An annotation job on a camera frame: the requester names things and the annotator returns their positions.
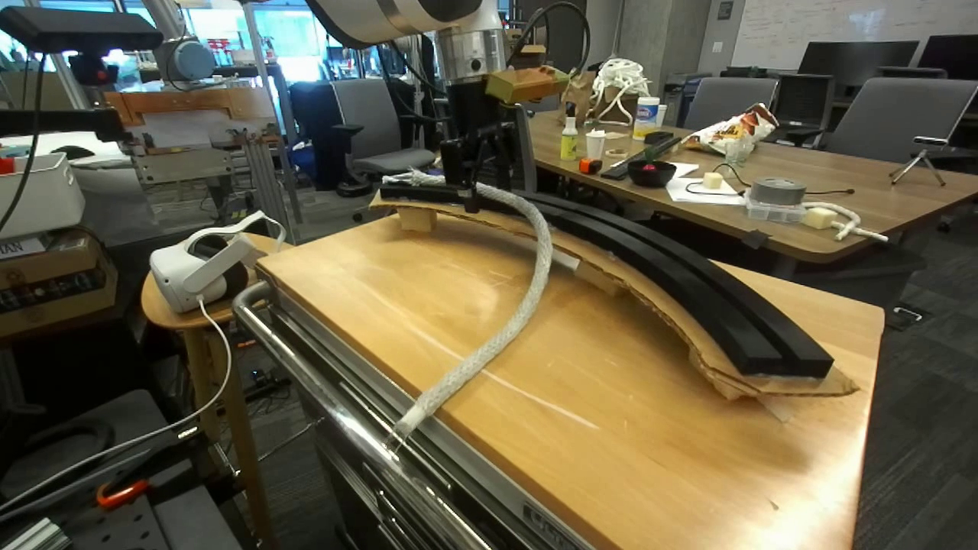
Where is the white device box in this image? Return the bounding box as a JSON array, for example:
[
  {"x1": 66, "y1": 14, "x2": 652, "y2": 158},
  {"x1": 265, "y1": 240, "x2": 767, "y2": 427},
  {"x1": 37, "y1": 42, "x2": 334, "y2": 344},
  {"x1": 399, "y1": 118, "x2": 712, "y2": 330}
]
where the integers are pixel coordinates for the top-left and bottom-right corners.
[{"x1": 0, "y1": 149, "x2": 86, "y2": 242}]

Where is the orange clamp handle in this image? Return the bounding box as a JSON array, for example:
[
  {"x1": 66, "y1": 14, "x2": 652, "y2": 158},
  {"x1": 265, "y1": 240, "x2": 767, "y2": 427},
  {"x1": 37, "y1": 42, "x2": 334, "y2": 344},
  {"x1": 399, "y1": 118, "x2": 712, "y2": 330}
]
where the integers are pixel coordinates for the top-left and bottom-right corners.
[{"x1": 96, "y1": 476, "x2": 154, "y2": 515}]

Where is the white headset cable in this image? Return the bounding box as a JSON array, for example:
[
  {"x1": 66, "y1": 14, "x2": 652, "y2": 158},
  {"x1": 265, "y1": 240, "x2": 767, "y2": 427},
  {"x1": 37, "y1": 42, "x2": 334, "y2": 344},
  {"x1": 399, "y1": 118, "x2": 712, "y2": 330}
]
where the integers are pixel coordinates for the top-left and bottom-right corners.
[{"x1": 0, "y1": 207, "x2": 289, "y2": 517}]

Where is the black office chair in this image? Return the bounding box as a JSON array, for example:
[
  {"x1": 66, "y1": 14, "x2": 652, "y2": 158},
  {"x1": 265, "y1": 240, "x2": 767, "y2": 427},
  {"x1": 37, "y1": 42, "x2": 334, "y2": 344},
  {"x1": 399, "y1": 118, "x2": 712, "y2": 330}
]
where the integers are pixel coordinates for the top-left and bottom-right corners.
[{"x1": 288, "y1": 80, "x2": 344, "y2": 193}]

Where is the white paper sheet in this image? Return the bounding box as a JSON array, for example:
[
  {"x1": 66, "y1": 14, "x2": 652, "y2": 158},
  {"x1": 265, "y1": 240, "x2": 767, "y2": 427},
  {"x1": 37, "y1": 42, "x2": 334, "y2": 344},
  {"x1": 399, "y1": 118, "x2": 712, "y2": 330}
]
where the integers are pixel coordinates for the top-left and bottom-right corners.
[{"x1": 667, "y1": 163, "x2": 758, "y2": 207}]

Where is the round wooden stool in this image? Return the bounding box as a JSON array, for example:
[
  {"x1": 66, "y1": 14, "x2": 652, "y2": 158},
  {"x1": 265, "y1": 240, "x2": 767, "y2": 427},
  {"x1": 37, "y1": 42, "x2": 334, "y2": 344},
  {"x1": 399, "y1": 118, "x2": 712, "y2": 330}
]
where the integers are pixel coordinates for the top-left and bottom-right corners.
[{"x1": 137, "y1": 231, "x2": 293, "y2": 545}]

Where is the chips bag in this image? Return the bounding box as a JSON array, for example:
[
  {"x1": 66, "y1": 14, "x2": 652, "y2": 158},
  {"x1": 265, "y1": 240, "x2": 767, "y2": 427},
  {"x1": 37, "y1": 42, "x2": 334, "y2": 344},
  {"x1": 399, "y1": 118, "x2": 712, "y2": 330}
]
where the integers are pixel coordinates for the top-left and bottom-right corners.
[{"x1": 688, "y1": 100, "x2": 783, "y2": 158}]

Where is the black bowl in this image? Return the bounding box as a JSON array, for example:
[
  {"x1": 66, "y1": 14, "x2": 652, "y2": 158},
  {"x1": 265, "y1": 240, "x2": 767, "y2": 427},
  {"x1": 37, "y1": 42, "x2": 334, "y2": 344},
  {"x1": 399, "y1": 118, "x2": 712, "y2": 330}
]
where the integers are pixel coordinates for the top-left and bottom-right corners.
[{"x1": 625, "y1": 155, "x2": 679, "y2": 190}]

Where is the white braided rope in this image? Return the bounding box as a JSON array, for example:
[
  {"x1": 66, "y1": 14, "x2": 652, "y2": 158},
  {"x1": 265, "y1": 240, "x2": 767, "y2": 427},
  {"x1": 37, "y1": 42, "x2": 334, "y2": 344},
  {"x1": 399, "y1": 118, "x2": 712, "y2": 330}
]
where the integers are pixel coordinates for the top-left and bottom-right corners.
[{"x1": 377, "y1": 167, "x2": 560, "y2": 441}]

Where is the clear plastic box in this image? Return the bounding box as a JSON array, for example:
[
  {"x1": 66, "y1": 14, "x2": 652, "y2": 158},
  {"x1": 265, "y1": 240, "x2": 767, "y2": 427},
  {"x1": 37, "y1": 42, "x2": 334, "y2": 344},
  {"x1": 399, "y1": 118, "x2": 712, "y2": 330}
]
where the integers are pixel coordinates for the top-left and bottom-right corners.
[{"x1": 743, "y1": 196, "x2": 819, "y2": 226}]

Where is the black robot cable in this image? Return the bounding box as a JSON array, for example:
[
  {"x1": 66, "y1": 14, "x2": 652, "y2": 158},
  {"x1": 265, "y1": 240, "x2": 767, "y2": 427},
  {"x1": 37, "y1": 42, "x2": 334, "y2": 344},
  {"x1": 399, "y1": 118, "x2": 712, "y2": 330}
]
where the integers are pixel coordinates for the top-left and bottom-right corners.
[{"x1": 507, "y1": 0, "x2": 597, "y2": 75}]

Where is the aluminium wooden rack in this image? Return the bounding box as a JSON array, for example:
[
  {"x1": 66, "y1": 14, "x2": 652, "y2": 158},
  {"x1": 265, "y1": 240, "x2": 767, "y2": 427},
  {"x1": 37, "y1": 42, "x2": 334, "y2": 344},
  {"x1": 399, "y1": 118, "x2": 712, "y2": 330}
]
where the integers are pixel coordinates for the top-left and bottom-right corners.
[{"x1": 105, "y1": 86, "x2": 299, "y2": 242}]

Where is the black flat bar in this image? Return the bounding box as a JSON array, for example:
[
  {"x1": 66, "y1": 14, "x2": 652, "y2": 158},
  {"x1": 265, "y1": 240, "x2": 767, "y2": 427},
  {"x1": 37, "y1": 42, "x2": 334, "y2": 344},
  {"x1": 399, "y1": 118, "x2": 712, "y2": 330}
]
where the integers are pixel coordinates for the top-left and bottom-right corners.
[{"x1": 598, "y1": 132, "x2": 681, "y2": 181}]

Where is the wrist camera yellow mount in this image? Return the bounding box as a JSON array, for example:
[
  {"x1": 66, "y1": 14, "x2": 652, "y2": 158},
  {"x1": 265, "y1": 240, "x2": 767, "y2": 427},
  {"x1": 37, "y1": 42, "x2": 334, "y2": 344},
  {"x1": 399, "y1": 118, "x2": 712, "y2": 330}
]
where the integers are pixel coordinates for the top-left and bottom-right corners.
[{"x1": 483, "y1": 64, "x2": 572, "y2": 107}]

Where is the black flat panel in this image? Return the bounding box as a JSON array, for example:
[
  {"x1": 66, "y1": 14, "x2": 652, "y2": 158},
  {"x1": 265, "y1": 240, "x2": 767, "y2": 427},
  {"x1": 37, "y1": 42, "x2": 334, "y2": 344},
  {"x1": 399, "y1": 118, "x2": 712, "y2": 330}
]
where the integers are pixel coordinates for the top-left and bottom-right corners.
[{"x1": 0, "y1": 4, "x2": 164, "y2": 55}]

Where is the black curved track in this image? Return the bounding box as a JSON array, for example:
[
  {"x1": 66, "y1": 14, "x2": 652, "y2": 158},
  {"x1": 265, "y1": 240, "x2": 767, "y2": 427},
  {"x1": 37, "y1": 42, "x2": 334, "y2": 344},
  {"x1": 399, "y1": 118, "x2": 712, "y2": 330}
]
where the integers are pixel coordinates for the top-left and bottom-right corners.
[{"x1": 377, "y1": 176, "x2": 836, "y2": 379}]

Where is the chrome cart handle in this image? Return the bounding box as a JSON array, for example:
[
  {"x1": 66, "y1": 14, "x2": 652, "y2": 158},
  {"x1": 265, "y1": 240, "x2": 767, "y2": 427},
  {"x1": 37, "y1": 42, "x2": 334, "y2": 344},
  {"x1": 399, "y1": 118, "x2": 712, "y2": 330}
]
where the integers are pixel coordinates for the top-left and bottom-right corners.
[{"x1": 228, "y1": 279, "x2": 491, "y2": 550}]

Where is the wooden office desk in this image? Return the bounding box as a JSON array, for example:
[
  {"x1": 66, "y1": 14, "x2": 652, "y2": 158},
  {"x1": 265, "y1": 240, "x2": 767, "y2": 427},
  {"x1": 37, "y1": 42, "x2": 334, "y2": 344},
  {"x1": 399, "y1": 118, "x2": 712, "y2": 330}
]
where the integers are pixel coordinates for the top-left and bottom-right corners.
[{"x1": 530, "y1": 103, "x2": 978, "y2": 310}]

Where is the black optical breadboard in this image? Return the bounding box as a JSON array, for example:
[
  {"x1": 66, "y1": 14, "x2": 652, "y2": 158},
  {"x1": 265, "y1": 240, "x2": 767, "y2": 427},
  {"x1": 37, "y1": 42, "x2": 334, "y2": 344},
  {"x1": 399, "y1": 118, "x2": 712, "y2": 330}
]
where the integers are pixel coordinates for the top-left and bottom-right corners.
[{"x1": 0, "y1": 385, "x2": 242, "y2": 550}]

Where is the brown cardboard box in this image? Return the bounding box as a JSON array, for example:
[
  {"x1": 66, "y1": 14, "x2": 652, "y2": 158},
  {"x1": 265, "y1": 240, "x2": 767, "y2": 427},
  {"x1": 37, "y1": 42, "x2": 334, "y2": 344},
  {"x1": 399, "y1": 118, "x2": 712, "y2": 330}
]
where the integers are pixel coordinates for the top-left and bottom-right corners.
[{"x1": 0, "y1": 226, "x2": 119, "y2": 338}]

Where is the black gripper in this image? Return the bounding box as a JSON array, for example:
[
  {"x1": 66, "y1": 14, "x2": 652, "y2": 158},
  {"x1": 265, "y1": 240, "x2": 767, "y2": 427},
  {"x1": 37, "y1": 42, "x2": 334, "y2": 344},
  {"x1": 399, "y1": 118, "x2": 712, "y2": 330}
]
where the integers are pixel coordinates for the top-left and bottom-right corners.
[{"x1": 436, "y1": 80, "x2": 523, "y2": 211}]

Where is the grey tape roll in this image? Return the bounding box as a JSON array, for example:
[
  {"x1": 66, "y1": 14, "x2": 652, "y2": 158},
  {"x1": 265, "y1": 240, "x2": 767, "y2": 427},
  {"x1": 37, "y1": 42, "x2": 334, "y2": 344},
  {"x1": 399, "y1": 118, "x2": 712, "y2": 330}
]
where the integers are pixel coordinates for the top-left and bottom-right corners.
[{"x1": 749, "y1": 176, "x2": 808, "y2": 211}]

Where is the white bottle blue label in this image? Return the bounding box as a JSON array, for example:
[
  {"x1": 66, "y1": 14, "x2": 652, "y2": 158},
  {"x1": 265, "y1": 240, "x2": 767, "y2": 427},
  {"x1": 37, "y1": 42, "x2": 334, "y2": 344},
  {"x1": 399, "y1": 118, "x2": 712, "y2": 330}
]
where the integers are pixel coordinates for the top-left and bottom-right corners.
[{"x1": 633, "y1": 92, "x2": 667, "y2": 145}]

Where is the white connector cable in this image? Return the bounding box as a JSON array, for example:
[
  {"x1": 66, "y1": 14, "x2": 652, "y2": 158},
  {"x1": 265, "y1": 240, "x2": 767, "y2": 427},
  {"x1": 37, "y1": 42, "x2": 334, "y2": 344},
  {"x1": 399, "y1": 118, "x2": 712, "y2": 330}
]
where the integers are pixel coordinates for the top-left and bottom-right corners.
[{"x1": 804, "y1": 200, "x2": 892, "y2": 245}]

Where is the white VR headset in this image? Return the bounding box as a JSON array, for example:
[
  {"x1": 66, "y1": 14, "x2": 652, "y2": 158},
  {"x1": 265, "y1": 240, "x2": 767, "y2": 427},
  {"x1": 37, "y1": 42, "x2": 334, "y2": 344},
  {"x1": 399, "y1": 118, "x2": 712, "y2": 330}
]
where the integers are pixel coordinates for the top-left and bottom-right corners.
[{"x1": 147, "y1": 223, "x2": 262, "y2": 317}]

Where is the grey office chair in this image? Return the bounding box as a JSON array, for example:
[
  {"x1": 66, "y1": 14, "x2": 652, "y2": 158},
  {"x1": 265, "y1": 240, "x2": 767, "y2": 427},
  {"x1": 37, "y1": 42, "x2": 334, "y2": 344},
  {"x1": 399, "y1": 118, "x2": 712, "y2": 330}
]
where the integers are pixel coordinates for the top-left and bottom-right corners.
[
  {"x1": 329, "y1": 77, "x2": 436, "y2": 196},
  {"x1": 822, "y1": 75, "x2": 978, "y2": 171},
  {"x1": 685, "y1": 75, "x2": 783, "y2": 132}
]

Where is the white cable bundle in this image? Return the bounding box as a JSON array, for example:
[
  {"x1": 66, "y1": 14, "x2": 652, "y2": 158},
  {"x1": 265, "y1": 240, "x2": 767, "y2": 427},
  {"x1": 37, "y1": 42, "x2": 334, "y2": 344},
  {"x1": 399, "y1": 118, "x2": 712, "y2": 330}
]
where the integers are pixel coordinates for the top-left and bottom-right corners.
[{"x1": 591, "y1": 55, "x2": 654, "y2": 124}]

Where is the black monitor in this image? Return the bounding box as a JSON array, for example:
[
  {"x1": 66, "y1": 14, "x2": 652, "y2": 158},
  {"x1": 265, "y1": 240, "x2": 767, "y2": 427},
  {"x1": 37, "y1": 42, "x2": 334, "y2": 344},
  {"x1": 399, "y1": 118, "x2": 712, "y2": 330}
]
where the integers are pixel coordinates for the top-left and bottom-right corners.
[
  {"x1": 917, "y1": 32, "x2": 978, "y2": 84},
  {"x1": 796, "y1": 37, "x2": 924, "y2": 80}
]

